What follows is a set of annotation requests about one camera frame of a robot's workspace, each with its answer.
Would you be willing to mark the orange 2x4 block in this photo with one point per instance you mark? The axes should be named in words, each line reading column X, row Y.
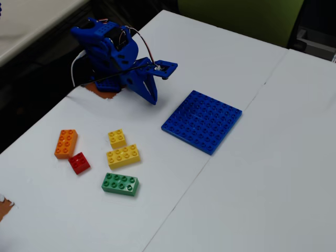
column 65, row 144

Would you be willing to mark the green 2x4 block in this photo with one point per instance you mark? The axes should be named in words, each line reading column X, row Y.
column 120, row 184

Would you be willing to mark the yellow 2x4 block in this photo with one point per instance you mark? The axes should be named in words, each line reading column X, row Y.
column 123, row 157

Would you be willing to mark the gray metal box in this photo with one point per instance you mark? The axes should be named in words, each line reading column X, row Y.
column 315, row 44

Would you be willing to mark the yellow 2x2 block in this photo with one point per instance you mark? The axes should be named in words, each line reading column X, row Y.
column 117, row 139

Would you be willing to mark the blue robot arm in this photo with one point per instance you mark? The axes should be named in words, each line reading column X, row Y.
column 98, row 52

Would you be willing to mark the red 2x2 block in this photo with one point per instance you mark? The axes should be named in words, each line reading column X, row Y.
column 79, row 163

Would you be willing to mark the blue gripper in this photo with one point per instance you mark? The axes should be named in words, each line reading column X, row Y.
column 138, row 83

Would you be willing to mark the white desk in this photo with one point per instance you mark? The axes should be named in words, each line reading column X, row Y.
column 26, row 21

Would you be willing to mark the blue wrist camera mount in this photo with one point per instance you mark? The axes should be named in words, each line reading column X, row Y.
column 168, row 68

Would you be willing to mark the blue 8x8 base plate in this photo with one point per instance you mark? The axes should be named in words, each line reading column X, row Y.
column 202, row 123

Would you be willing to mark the white board sheet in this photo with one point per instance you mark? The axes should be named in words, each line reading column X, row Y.
column 78, row 223
column 262, row 183

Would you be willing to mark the green chair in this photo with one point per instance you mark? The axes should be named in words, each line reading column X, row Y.
column 236, row 18

